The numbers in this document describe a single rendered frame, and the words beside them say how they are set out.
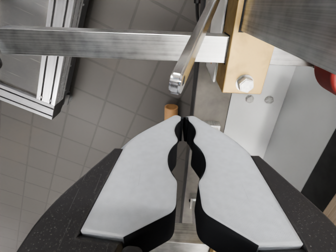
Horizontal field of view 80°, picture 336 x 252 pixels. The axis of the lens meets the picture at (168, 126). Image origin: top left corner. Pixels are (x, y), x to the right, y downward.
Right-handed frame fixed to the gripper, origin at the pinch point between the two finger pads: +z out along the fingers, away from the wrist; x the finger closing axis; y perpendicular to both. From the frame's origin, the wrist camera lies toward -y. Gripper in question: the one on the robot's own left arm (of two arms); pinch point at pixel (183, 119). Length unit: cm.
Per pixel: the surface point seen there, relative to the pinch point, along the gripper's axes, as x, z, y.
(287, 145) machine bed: 27.8, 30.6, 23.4
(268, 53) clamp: 9.8, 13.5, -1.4
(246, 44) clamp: 7.1, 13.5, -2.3
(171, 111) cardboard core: -2, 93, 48
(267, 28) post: 6.1, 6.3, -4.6
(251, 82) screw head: 8.2, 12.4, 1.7
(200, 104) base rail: 5.4, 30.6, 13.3
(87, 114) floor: -56, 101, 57
